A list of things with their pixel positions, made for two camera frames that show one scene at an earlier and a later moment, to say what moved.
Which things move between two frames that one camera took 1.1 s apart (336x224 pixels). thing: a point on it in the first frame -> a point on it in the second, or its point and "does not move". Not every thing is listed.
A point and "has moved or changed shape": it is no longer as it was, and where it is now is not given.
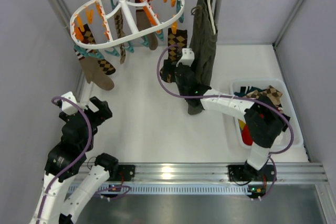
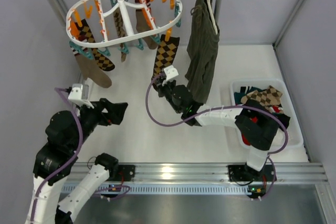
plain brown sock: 93,72 has moved or changed shape
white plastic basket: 284,138 does not move
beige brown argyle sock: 271,91 does not move
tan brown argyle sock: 121,31 does not move
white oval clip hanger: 126,14 does not move
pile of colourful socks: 270,94 does not move
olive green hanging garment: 203,44 does not move
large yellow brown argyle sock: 175,54 has moved or changed shape
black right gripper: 177,69 -> 161,85
